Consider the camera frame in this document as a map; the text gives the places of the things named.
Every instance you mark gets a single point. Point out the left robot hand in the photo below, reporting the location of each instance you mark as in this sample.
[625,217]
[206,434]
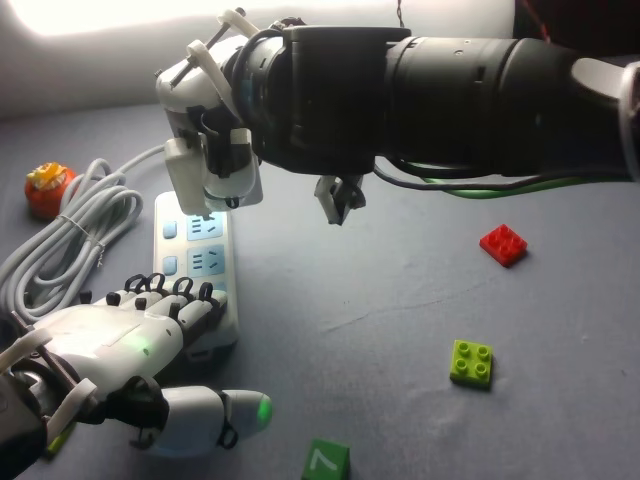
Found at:
[110,340]

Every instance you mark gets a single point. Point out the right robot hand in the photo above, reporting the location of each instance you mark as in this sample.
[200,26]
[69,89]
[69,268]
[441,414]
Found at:
[192,90]

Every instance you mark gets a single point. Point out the white power strip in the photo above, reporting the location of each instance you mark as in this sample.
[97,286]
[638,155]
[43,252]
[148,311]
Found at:
[180,247]

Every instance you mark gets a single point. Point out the orange toy fruit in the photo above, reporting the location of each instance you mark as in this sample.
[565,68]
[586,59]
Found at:
[47,200]

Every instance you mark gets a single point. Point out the grey table cloth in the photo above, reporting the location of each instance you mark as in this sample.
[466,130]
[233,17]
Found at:
[350,300]

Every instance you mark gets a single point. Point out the green number seven block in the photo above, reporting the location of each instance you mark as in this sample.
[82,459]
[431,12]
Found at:
[325,462]

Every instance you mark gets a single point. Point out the red toy brick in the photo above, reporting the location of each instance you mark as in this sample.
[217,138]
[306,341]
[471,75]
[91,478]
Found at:
[502,247]

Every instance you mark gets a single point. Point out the green toy brick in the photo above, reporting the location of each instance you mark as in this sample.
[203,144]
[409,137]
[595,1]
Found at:
[470,365]

